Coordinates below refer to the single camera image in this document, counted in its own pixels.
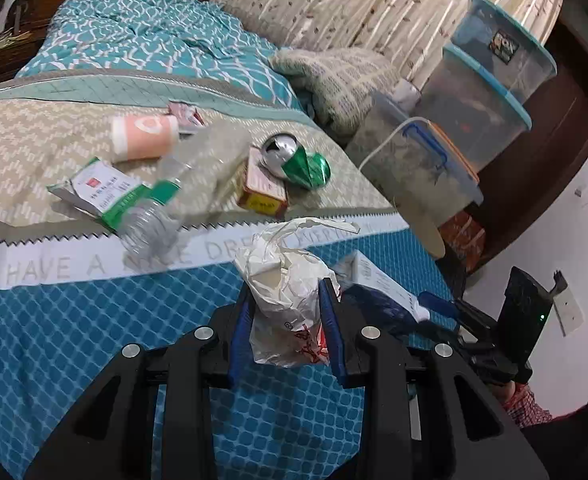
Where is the white cable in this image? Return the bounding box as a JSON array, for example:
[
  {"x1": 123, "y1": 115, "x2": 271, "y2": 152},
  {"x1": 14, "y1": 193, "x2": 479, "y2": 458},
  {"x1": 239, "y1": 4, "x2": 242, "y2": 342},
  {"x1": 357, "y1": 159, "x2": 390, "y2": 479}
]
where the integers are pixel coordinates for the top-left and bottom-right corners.
[{"x1": 359, "y1": 117, "x2": 432, "y2": 171}]

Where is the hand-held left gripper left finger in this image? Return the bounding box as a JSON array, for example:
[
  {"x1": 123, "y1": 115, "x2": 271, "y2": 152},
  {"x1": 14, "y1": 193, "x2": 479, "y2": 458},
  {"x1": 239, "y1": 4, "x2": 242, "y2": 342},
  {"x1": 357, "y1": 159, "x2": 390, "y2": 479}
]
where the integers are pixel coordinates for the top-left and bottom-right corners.
[{"x1": 24, "y1": 280, "x2": 255, "y2": 480}]

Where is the red and yellow box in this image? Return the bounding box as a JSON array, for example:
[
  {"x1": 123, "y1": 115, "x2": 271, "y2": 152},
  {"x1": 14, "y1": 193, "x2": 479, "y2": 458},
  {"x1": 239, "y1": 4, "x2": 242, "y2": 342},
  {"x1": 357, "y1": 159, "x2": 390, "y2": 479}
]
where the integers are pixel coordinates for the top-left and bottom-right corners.
[{"x1": 236, "y1": 144, "x2": 289, "y2": 218}]

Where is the dark wooden side table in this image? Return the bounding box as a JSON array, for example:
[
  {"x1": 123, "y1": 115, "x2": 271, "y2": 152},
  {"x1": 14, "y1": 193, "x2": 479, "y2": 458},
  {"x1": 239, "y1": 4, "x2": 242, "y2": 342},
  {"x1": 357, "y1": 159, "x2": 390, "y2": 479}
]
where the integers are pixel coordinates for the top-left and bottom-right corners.
[{"x1": 0, "y1": 0, "x2": 55, "y2": 91}]

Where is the clear storage box teal lid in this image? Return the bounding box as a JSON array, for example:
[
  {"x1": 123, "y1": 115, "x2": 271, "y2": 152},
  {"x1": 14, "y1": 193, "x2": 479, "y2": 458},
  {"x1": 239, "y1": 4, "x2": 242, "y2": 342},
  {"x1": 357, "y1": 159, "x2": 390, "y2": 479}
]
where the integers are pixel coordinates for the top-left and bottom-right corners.
[{"x1": 414, "y1": 44, "x2": 532, "y2": 173}]

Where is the beige leaf print curtain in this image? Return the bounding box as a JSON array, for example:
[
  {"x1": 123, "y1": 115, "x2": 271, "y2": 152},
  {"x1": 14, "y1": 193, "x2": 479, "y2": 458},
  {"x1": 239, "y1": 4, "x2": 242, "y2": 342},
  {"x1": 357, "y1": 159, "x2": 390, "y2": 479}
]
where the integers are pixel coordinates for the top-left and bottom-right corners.
[{"x1": 211, "y1": 0, "x2": 567, "y2": 86}]

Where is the white and blue carton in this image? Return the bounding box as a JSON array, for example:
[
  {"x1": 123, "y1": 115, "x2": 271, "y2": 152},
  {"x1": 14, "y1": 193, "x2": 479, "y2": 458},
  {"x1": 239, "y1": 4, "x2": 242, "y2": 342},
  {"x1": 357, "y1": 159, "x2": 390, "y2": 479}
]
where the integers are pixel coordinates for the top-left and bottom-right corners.
[{"x1": 331, "y1": 250, "x2": 432, "y2": 323}]

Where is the clear plastic bottle green label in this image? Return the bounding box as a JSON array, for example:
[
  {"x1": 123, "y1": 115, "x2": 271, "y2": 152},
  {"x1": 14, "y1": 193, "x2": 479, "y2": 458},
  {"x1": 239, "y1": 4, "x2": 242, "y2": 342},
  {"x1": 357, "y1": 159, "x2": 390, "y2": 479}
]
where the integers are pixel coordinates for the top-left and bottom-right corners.
[{"x1": 119, "y1": 125, "x2": 255, "y2": 261}]

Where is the pink and white paper cup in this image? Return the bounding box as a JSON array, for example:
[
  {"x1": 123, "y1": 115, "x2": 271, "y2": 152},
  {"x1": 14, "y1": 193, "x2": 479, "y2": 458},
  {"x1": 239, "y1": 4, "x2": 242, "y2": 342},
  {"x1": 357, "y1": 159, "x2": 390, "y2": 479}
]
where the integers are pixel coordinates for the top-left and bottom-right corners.
[{"x1": 110, "y1": 114, "x2": 181, "y2": 162}]

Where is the red and white packet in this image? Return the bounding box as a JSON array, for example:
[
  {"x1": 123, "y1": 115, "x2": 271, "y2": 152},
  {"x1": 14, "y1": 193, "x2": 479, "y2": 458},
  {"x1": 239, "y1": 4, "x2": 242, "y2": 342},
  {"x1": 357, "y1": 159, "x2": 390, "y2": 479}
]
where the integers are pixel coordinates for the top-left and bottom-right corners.
[{"x1": 168, "y1": 101, "x2": 205, "y2": 135}]

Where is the teal wave pattern quilt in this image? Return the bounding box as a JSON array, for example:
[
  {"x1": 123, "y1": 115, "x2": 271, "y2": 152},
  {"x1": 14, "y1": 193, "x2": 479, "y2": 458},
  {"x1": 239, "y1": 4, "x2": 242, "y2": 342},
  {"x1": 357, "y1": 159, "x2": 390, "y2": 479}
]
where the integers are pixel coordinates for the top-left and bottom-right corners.
[{"x1": 16, "y1": 0, "x2": 305, "y2": 111}]

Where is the orange bag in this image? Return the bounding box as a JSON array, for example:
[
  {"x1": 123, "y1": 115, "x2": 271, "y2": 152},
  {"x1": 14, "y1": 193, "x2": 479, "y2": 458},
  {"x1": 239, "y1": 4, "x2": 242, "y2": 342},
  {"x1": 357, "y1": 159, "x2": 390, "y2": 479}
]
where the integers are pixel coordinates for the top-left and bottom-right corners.
[{"x1": 439, "y1": 210, "x2": 487, "y2": 273}]

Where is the checked folded pillow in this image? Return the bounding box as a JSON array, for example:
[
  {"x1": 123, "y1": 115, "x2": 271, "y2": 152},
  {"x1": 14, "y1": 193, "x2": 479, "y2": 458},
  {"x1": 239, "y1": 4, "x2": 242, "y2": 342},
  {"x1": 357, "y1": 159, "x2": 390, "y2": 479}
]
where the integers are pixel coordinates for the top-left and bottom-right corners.
[{"x1": 269, "y1": 47, "x2": 405, "y2": 133}]

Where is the dark wooden wardrobe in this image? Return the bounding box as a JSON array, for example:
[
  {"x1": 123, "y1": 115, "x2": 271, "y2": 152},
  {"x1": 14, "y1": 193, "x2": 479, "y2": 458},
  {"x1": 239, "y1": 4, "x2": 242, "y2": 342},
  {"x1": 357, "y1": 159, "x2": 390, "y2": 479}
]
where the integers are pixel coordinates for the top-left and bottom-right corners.
[{"x1": 474, "y1": 10, "x2": 588, "y2": 271}]

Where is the crushed green can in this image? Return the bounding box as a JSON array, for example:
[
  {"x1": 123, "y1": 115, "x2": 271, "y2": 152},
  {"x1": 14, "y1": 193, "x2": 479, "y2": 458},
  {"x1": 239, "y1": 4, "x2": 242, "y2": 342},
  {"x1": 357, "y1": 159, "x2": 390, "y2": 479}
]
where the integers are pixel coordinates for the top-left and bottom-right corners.
[{"x1": 260, "y1": 132, "x2": 332, "y2": 191}]

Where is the clear storage box black sticker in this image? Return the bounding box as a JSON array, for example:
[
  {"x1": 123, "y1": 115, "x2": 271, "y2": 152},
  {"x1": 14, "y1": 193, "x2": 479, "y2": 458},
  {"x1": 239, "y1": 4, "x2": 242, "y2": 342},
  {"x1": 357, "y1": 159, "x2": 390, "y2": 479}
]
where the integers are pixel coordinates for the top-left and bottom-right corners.
[{"x1": 451, "y1": 0, "x2": 558, "y2": 103}]

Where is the white paper bag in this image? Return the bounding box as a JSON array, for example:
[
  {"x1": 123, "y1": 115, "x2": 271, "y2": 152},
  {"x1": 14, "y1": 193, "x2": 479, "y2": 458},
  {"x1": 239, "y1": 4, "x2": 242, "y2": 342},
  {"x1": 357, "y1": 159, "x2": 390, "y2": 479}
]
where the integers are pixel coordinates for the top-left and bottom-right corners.
[{"x1": 234, "y1": 217, "x2": 362, "y2": 368}]

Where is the storage box with blue handle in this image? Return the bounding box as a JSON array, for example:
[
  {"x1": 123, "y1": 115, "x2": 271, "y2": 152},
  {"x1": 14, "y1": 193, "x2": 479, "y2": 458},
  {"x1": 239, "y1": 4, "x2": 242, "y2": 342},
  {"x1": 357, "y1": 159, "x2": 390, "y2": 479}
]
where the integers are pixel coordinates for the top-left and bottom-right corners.
[{"x1": 346, "y1": 91, "x2": 484, "y2": 228}]

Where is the white wall socket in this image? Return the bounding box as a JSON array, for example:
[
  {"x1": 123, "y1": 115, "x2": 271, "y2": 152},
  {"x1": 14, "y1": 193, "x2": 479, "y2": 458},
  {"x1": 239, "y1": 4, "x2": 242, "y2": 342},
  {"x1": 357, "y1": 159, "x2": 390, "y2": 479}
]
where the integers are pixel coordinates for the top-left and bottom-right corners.
[{"x1": 554, "y1": 287, "x2": 585, "y2": 337}]

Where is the dark cloth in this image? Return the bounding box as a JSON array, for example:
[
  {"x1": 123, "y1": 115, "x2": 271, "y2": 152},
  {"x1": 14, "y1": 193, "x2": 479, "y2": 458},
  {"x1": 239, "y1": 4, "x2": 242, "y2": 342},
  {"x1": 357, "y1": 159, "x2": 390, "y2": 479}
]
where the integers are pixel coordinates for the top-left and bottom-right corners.
[{"x1": 521, "y1": 375, "x2": 588, "y2": 480}]

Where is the teal and beige bed cover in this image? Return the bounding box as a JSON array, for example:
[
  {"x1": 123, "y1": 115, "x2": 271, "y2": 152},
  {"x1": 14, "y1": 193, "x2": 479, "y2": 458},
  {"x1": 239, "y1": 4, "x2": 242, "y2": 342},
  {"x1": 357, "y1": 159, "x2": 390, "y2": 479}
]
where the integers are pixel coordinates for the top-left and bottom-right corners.
[{"x1": 0, "y1": 72, "x2": 454, "y2": 480}]

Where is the person's right forearm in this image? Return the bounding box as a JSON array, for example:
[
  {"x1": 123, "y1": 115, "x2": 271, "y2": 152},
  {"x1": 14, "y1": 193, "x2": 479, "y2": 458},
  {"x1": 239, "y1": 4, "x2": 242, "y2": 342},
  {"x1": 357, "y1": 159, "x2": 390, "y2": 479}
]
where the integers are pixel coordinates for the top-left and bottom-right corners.
[{"x1": 494, "y1": 380, "x2": 554, "y2": 428}]

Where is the beige trash bin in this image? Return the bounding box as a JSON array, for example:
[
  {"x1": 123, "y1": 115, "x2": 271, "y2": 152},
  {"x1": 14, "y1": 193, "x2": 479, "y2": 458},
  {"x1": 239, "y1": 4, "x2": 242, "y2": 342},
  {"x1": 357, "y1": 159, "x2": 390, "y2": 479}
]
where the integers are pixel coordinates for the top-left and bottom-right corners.
[{"x1": 394, "y1": 200, "x2": 447, "y2": 261}]

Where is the green and white medicine box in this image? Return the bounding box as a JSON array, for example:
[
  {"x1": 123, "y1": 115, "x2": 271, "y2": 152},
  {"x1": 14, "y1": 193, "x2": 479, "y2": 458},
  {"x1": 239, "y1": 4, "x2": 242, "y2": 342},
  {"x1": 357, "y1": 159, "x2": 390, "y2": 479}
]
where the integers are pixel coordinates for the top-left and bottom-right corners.
[{"x1": 46, "y1": 156, "x2": 147, "y2": 221}]

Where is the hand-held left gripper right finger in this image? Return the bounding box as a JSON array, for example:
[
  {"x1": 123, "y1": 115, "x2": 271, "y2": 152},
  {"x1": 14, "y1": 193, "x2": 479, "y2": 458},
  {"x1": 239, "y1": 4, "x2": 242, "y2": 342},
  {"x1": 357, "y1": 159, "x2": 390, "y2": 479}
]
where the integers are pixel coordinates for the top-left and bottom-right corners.
[{"x1": 318, "y1": 277, "x2": 549, "y2": 480}]

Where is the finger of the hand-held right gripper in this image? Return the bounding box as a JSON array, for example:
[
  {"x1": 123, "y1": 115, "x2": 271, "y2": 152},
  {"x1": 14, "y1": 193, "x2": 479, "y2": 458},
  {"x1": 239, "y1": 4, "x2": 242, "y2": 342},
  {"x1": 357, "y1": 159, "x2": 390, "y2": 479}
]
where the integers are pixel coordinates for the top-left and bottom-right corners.
[
  {"x1": 418, "y1": 290, "x2": 497, "y2": 335},
  {"x1": 346, "y1": 284, "x2": 454, "y2": 348}
]

